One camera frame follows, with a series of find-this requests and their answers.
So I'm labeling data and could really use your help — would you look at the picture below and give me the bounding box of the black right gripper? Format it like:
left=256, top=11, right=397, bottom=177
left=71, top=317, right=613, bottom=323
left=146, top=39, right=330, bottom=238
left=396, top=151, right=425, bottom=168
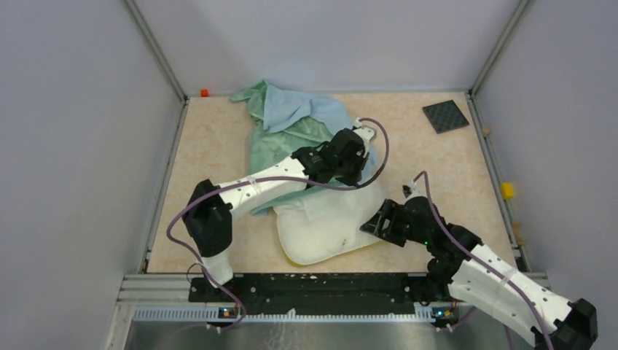
left=361, top=198, right=430, bottom=247

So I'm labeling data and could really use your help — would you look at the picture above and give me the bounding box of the cream yellow pillow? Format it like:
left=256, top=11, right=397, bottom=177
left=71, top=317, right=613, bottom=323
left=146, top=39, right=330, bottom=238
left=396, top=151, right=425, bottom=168
left=273, top=182, right=386, bottom=265

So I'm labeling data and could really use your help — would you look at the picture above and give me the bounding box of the green and blue pillowcase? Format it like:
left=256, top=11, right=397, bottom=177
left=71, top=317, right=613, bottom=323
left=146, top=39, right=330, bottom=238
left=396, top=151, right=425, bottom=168
left=230, top=79, right=380, bottom=217

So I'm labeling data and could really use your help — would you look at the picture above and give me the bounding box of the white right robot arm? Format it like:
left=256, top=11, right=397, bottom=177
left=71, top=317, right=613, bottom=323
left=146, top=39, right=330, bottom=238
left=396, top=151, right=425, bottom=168
left=360, top=186, right=598, bottom=349

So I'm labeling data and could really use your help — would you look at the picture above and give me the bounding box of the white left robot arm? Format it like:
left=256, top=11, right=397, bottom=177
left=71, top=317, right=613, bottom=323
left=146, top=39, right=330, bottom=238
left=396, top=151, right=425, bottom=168
left=181, top=122, right=376, bottom=302

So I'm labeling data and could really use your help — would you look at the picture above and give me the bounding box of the black textured square mat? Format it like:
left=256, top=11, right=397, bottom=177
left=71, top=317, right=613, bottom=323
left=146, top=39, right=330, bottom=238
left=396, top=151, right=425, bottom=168
left=422, top=100, right=469, bottom=134

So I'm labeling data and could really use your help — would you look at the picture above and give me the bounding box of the small yellow block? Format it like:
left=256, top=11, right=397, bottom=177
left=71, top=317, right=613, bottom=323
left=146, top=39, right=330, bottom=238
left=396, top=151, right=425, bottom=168
left=499, top=182, right=515, bottom=201

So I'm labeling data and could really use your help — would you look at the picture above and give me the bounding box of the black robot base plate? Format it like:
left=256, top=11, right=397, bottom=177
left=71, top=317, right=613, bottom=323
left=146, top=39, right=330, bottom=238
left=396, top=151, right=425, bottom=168
left=188, top=273, right=477, bottom=317

